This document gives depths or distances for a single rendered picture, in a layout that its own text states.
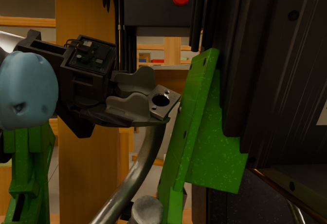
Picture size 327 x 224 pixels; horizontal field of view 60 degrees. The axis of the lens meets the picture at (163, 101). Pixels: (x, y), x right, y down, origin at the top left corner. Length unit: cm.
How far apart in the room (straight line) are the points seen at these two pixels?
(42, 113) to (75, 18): 45
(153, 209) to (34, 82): 19
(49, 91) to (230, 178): 23
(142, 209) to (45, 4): 1058
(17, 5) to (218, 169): 1076
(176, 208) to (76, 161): 44
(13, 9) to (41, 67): 1069
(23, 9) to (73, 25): 1021
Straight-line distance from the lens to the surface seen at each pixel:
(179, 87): 79
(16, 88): 28
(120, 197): 46
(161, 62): 993
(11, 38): 43
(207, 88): 32
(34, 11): 1084
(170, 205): 33
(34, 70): 29
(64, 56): 38
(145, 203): 35
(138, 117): 39
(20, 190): 60
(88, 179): 74
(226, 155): 35
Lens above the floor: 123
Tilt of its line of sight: 3 degrees down
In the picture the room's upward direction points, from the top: straight up
